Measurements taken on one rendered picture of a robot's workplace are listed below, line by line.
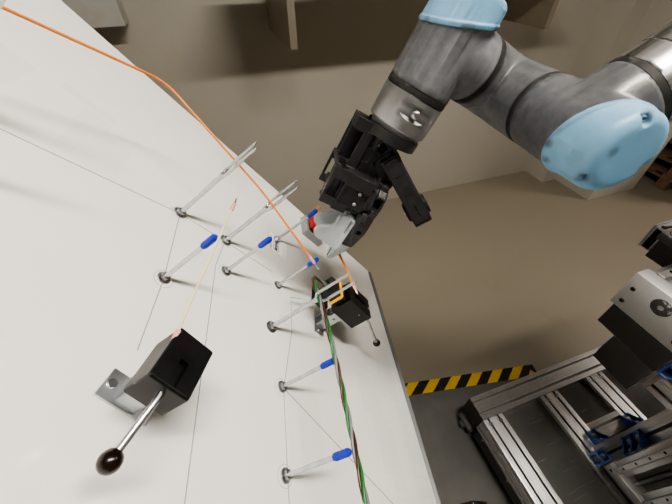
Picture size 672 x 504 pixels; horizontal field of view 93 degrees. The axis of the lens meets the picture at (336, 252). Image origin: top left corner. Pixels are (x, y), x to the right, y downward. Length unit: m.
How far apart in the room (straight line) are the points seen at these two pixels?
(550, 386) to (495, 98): 1.46
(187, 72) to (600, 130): 1.91
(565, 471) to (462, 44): 1.48
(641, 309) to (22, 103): 1.00
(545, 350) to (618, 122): 1.84
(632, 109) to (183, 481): 0.46
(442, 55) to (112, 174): 0.38
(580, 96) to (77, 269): 0.46
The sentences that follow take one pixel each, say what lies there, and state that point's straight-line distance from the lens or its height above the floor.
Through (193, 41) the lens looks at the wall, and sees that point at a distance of 2.02.
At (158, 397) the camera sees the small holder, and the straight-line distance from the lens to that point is 0.26.
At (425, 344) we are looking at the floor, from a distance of 1.88.
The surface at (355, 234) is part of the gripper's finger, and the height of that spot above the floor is 1.29.
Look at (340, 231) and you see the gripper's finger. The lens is 0.46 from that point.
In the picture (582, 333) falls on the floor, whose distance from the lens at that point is 2.31.
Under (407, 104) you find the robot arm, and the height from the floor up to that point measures 1.45.
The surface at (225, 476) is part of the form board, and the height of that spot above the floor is 1.24.
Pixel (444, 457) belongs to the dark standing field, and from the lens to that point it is 1.68.
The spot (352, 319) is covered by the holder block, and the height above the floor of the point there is 1.13.
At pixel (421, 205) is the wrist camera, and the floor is 1.32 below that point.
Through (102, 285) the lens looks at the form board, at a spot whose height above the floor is 1.36.
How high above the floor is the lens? 1.58
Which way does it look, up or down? 44 degrees down
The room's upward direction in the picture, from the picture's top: straight up
